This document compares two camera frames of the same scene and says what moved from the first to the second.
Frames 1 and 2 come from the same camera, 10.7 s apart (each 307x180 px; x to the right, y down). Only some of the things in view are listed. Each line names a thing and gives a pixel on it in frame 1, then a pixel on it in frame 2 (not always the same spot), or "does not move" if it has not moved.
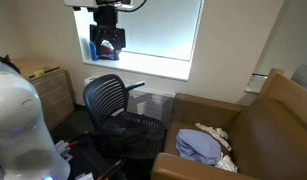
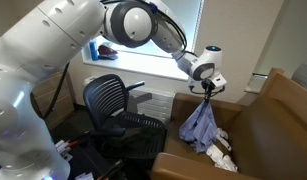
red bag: (106, 50) does not move
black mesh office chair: (130, 135) does not move
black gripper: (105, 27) → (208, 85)
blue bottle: (94, 54) does not move
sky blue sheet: (198, 146) → (199, 128)
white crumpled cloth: (226, 162) does not move
